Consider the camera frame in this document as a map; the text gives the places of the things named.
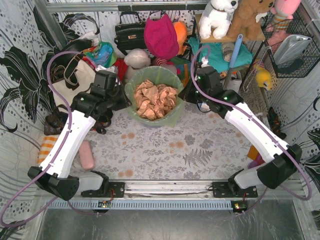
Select pink faced plush doll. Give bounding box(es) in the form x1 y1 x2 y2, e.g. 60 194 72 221
152 57 180 75

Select red cloth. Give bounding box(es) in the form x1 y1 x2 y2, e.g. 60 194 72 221
113 58 128 82

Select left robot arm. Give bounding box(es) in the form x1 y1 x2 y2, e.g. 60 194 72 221
27 70 131 201

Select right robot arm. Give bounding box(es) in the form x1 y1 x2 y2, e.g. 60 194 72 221
185 66 302 194

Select black leather handbag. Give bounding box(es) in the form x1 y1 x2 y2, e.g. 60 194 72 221
114 11 147 56

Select colourful printed cloth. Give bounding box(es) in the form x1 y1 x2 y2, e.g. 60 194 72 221
83 41 117 68

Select brown plush bear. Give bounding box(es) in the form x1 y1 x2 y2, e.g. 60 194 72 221
227 0 275 41

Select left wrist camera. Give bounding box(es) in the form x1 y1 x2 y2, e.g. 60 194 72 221
95 65 118 74

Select blue trash bin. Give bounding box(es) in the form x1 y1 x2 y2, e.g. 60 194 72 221
137 118 170 128

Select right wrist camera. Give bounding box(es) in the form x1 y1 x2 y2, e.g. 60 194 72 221
201 57 210 68

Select pink plush toy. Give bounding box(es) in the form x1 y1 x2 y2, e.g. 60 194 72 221
266 0 301 46

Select crumpled brown paper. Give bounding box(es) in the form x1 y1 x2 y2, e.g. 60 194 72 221
133 79 178 121

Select wooden shelf rack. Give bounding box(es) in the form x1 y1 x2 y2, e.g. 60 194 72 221
188 13 267 93

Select blue lint roller mop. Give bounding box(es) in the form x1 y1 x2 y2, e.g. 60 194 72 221
199 33 245 113

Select orange plush toy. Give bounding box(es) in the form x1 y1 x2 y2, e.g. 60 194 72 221
173 21 188 55

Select white plush lamb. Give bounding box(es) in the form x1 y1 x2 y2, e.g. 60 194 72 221
124 48 151 83

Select yellow plush toy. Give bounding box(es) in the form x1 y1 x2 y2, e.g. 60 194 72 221
253 61 272 91

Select green trash bag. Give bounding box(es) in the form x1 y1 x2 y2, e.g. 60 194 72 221
124 66 184 128

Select black wire basket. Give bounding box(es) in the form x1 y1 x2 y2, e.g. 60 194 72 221
261 12 320 79

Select white plush dog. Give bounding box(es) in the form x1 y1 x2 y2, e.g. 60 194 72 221
199 0 239 40

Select white sneakers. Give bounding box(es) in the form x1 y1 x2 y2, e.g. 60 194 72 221
220 71 242 93

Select magenta cloth bag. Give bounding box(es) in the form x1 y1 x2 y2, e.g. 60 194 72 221
143 13 179 60

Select teal folded cloth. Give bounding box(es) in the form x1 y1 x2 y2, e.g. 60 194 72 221
188 37 253 73

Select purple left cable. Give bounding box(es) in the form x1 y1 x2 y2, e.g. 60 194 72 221
0 51 111 228

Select orange checkered cloth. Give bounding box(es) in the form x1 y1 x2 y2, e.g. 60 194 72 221
37 135 59 164

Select silver foil pouch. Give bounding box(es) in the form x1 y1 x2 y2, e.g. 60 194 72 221
273 34 312 65

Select rainbow striped bag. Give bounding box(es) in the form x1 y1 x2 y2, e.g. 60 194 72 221
171 56 191 87

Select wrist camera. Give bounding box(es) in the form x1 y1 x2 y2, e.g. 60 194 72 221
201 57 210 68
95 65 118 74

